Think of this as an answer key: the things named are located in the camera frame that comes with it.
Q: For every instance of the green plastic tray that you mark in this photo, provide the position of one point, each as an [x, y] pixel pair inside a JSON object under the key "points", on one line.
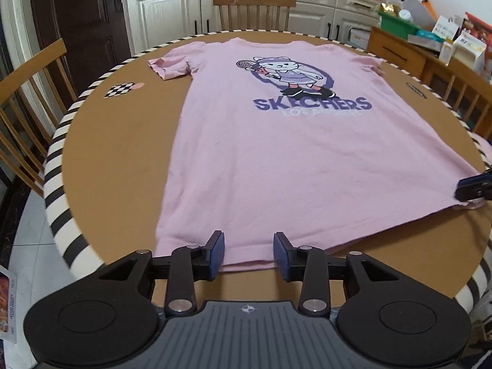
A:
{"points": [[396, 27]]}

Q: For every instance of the round striped-edge table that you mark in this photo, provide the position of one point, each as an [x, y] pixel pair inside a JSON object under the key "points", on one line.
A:
{"points": [[123, 161]]}

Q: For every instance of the printed magazine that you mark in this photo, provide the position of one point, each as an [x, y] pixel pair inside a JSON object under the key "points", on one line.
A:
{"points": [[8, 303]]}

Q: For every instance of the checkered label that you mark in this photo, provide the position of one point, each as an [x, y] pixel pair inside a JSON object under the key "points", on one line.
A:
{"points": [[121, 90]]}

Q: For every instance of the wooden chair holding clothes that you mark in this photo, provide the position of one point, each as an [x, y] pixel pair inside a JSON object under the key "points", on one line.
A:
{"points": [[465, 73]]}

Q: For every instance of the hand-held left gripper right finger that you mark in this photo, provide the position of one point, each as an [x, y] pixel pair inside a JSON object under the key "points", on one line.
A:
{"points": [[282, 257]]}

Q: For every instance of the black oval label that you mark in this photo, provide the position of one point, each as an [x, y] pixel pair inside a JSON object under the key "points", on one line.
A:
{"points": [[416, 88]]}

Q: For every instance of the red brown food box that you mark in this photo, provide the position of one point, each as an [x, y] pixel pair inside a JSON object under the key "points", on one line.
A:
{"points": [[478, 27]]}

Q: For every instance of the teal wet wipes pack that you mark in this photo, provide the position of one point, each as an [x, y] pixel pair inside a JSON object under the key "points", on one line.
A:
{"points": [[428, 34]]}

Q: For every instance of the white tissue box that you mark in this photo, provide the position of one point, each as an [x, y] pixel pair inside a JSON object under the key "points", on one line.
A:
{"points": [[424, 44]]}

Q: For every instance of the white desk calendar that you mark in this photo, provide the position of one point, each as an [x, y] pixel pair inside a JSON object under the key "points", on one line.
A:
{"points": [[446, 29]]}

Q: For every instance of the white round bottle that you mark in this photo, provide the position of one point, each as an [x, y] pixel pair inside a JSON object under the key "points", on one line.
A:
{"points": [[406, 16]]}

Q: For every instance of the wooden spindle chair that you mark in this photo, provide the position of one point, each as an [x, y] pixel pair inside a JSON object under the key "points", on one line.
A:
{"points": [[34, 61]]}

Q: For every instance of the gold snack bag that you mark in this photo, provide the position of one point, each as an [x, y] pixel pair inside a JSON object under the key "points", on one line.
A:
{"points": [[389, 8]]}

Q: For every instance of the dark brown door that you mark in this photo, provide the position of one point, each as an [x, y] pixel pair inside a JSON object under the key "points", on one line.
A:
{"points": [[84, 27]]}

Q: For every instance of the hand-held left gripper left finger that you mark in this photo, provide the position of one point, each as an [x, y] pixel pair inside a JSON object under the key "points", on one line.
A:
{"points": [[217, 255]]}

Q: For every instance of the pink printed t-shirt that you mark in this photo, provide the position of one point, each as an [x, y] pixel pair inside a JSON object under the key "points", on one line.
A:
{"points": [[288, 169]]}

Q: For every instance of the wooden chair with sticker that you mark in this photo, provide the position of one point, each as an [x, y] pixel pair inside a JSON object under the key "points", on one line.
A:
{"points": [[253, 2]]}

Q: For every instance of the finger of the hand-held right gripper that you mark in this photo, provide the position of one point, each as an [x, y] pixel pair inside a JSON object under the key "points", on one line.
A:
{"points": [[474, 190]]}

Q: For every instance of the white cabinet unit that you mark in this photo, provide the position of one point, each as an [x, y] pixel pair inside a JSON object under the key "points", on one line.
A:
{"points": [[165, 11]]}

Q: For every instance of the white plastic bin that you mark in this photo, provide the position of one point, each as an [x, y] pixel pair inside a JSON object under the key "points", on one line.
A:
{"points": [[359, 38]]}

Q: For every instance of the orange paper bag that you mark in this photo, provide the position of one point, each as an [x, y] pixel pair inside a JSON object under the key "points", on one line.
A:
{"points": [[429, 7]]}

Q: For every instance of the wooden sideboard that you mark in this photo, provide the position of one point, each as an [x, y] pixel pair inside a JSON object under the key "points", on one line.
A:
{"points": [[392, 50]]}

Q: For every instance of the white gable carton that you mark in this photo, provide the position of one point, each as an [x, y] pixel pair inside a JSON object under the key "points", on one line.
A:
{"points": [[467, 53]]}

